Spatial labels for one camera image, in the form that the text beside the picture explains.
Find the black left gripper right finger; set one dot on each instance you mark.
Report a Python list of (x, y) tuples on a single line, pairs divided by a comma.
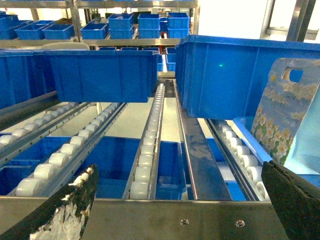
[(295, 200)]

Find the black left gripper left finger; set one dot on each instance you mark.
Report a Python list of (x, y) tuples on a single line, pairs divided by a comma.
[(64, 215)]

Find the flower print gift bag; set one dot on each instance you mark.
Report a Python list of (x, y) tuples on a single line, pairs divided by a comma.
[(287, 120)]

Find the large blue bin behind bag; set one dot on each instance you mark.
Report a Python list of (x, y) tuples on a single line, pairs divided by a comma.
[(224, 78)]

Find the white roller track left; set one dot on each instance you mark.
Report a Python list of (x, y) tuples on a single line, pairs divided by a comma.
[(44, 173)]

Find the white roller track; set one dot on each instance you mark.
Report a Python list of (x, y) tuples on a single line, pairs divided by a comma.
[(142, 182), (44, 173), (243, 163)]

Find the white roller track right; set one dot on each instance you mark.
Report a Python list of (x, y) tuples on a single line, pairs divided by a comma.
[(243, 163)]

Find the blue bin lower shelf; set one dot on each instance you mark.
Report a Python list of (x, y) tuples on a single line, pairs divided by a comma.
[(114, 158)]

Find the white roller track centre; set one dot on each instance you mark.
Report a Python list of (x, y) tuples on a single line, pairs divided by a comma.
[(142, 182)]

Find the blue bin left on rollers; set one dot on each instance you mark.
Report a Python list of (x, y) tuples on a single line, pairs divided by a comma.
[(123, 76)]

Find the stainless flow rack frame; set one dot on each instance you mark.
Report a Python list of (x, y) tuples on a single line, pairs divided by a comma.
[(218, 209)]

